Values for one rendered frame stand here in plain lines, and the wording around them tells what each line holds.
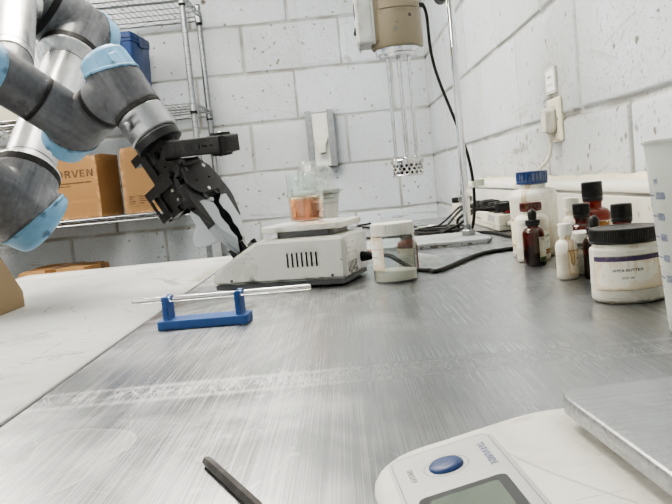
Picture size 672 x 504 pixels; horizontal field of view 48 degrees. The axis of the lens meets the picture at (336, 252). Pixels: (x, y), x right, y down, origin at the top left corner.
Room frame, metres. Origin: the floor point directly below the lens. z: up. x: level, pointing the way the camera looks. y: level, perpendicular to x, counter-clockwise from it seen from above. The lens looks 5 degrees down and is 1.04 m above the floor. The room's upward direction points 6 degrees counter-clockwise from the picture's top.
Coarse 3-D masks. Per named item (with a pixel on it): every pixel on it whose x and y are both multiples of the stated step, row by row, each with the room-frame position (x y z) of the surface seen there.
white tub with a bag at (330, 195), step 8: (304, 160) 2.15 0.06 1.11; (304, 168) 2.15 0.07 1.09; (320, 168) 2.14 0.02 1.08; (328, 168) 2.17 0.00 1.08; (328, 176) 2.16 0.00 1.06; (328, 184) 2.13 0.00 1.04; (328, 192) 2.12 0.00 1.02; (336, 192) 2.14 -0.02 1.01; (328, 200) 2.13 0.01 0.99; (336, 200) 2.15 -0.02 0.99; (328, 208) 2.13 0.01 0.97; (336, 208) 2.16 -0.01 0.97; (328, 216) 2.13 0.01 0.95; (336, 216) 2.16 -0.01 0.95
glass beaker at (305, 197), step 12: (312, 168) 1.10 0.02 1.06; (288, 180) 1.07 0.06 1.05; (300, 180) 1.05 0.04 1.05; (312, 180) 1.06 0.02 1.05; (288, 192) 1.07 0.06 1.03; (300, 192) 1.05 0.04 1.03; (312, 192) 1.06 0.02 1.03; (288, 204) 1.08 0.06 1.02; (300, 204) 1.06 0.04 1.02; (312, 204) 1.06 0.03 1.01; (300, 216) 1.06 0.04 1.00; (312, 216) 1.06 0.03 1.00; (324, 216) 1.08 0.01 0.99
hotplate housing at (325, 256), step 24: (264, 240) 1.06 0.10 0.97; (288, 240) 1.05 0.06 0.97; (312, 240) 1.03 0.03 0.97; (336, 240) 1.02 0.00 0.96; (360, 240) 1.11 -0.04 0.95; (240, 264) 1.06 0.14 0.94; (264, 264) 1.05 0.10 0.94; (288, 264) 1.04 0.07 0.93; (312, 264) 1.03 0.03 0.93; (336, 264) 1.02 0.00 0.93; (360, 264) 1.09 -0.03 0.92; (216, 288) 1.08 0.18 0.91
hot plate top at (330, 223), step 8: (352, 216) 1.13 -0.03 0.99; (280, 224) 1.10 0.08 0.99; (288, 224) 1.08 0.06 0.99; (296, 224) 1.06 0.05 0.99; (304, 224) 1.04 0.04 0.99; (312, 224) 1.04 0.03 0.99; (320, 224) 1.03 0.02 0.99; (328, 224) 1.03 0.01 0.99; (336, 224) 1.03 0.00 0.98; (344, 224) 1.04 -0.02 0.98; (264, 232) 1.06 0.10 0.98; (272, 232) 1.05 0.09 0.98; (280, 232) 1.05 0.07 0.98
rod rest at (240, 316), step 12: (240, 288) 0.82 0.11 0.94; (168, 300) 0.82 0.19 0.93; (240, 300) 0.81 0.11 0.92; (168, 312) 0.81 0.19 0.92; (216, 312) 0.83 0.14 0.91; (228, 312) 0.83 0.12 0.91; (240, 312) 0.80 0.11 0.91; (168, 324) 0.80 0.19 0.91; (180, 324) 0.80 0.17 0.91; (192, 324) 0.80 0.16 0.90; (204, 324) 0.80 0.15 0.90; (216, 324) 0.80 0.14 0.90; (228, 324) 0.80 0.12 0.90
